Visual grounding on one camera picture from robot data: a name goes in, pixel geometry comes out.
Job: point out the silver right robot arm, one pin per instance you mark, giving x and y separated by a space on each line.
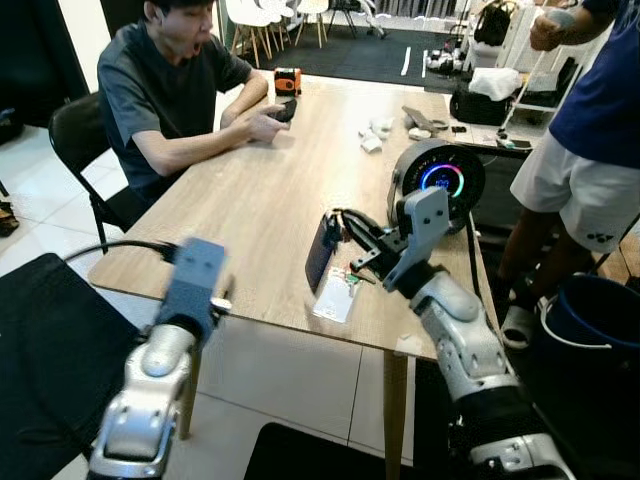
465 340

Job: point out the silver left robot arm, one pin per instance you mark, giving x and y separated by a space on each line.
150 385

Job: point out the white card badge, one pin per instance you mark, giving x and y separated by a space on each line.
335 300

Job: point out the small white object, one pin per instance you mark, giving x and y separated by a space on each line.
383 126
370 143

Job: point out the light wooden table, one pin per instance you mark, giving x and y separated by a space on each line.
270 200

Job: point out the grey tool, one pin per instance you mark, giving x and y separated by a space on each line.
425 120

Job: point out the black phone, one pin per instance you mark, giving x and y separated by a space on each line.
286 110

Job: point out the white slipper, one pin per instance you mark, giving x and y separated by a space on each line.
518 328

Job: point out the small orange box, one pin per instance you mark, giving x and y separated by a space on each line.
287 82

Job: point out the black bag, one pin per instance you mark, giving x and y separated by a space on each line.
475 108

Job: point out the dark rug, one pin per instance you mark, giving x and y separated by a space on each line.
360 55

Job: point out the black floor mat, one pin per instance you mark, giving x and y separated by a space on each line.
50 360
300 455

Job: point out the white cloth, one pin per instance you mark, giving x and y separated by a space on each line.
495 82

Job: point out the white chair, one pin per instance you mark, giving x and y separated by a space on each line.
312 12
247 18

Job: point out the dark blue bucket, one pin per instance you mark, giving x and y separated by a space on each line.
590 320

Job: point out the seated person in grey shirt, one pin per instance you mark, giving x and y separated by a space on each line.
160 90

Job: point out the black backpack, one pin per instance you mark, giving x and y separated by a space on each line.
493 25

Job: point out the standing person in white shorts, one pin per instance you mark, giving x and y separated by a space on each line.
590 120

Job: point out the black chair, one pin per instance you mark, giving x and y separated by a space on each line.
75 135

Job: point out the dark sandal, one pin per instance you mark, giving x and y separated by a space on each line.
7 218

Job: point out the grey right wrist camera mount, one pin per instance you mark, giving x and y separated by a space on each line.
425 225

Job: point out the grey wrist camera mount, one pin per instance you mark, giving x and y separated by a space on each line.
192 275
425 225

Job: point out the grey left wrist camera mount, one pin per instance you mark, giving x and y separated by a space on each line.
192 275

